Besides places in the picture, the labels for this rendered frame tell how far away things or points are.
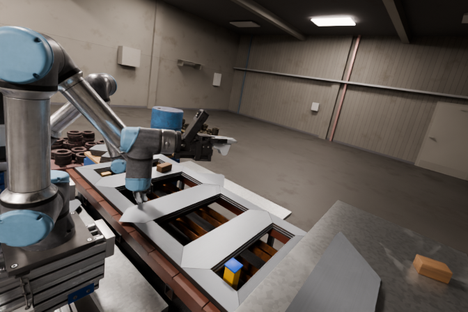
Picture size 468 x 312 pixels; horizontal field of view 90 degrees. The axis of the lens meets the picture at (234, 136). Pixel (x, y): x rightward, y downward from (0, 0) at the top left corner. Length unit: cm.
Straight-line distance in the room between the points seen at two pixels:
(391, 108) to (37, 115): 976
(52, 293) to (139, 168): 57
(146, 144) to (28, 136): 26
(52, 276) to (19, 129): 55
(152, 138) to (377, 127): 956
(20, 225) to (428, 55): 1005
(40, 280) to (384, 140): 974
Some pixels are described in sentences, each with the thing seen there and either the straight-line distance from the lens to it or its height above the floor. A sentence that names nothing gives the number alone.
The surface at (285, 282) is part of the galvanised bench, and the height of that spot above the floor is 105.
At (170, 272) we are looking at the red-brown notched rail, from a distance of 118.
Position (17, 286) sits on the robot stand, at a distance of 105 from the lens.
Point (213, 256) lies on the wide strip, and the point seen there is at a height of 85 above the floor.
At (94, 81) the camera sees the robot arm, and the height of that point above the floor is 154.
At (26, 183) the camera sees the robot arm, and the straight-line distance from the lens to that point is 78.
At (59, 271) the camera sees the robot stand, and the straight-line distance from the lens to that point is 109.
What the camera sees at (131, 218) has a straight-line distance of 144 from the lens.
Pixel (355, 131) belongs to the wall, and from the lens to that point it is 1015.
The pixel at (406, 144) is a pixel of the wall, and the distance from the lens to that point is 993.
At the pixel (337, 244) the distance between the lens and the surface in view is 115.
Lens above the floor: 165
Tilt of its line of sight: 13 degrees down
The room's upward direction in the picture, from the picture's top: 10 degrees clockwise
